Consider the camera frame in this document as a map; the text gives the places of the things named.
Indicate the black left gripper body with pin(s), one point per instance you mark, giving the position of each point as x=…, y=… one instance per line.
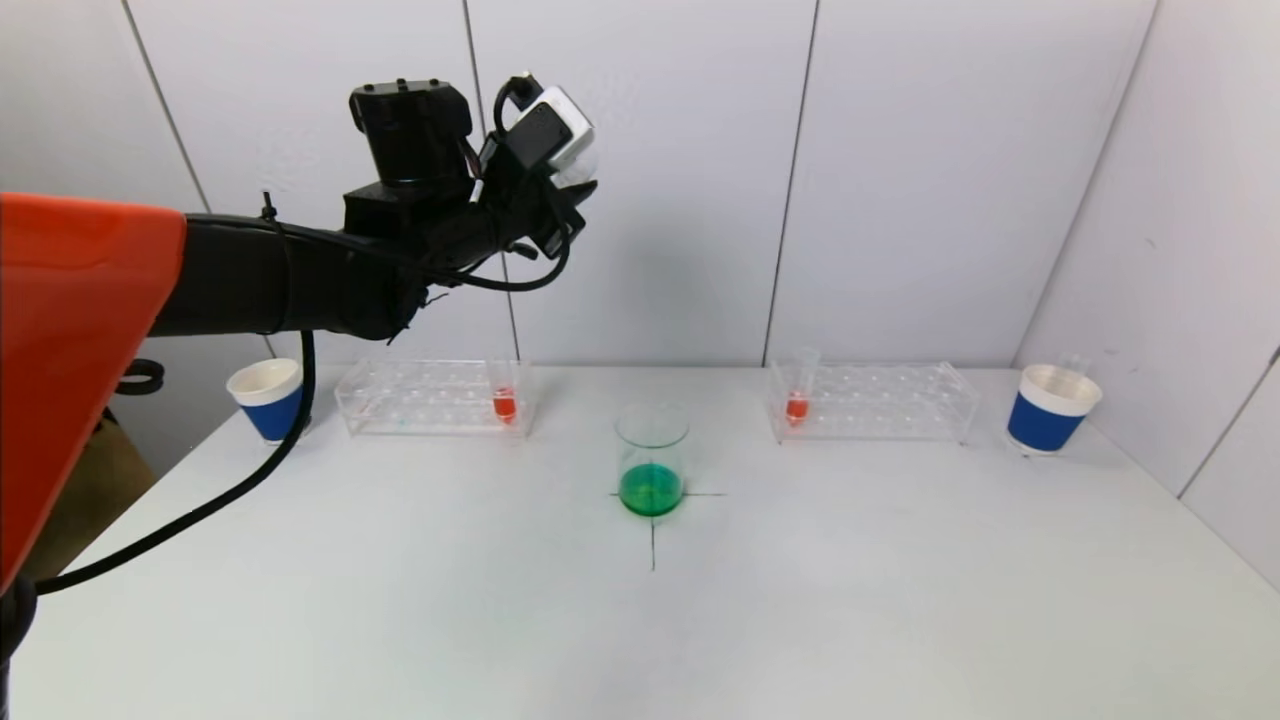
x=556, y=237

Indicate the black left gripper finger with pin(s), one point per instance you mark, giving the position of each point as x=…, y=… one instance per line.
x=580, y=192
x=550, y=236

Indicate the test tube with blue liquid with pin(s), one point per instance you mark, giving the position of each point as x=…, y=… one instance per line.
x=578, y=170

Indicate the clear graduated test tube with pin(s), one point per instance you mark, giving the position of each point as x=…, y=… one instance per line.
x=1075, y=363

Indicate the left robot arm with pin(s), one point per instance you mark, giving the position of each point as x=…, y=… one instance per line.
x=260, y=280

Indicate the test tube with red liquid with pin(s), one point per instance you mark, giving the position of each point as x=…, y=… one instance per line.
x=796, y=408
x=505, y=405

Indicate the clear acrylic test tube rack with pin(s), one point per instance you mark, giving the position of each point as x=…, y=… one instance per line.
x=430, y=410
x=880, y=415

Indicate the clear glass beaker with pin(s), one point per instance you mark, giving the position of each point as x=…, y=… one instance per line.
x=652, y=490

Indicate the blue and white paper cup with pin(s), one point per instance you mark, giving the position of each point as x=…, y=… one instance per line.
x=272, y=410
x=1045, y=420

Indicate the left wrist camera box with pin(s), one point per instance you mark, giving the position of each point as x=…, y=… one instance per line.
x=548, y=130

